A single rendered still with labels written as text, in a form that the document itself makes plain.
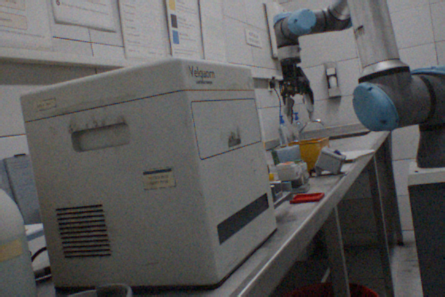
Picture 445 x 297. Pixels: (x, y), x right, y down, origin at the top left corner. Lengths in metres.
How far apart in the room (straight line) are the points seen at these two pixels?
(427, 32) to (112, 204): 3.14
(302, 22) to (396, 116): 0.51
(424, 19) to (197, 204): 3.14
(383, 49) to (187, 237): 0.69
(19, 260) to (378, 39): 0.85
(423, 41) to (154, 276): 3.14
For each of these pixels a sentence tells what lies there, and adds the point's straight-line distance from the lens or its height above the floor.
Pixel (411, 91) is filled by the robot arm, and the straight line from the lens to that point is 1.12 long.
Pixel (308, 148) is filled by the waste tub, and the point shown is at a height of 0.95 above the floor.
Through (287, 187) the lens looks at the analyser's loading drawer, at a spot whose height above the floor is 0.92.
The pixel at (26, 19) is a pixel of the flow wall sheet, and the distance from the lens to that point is 1.35.
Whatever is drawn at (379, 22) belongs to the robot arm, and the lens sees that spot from 1.14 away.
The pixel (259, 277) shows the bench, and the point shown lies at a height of 0.87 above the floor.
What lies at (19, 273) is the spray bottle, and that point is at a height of 0.94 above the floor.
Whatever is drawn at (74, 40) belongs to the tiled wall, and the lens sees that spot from 1.48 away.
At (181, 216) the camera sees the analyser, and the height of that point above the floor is 0.97.
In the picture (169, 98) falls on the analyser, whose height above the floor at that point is 1.12.
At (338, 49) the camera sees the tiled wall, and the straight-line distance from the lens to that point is 3.64.
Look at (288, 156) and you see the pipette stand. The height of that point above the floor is 0.95.
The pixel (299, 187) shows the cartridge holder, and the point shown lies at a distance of 1.21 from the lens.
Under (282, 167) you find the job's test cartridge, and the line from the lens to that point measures 1.22.
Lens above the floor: 1.08
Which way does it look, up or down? 3 degrees down
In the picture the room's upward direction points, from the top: 9 degrees counter-clockwise
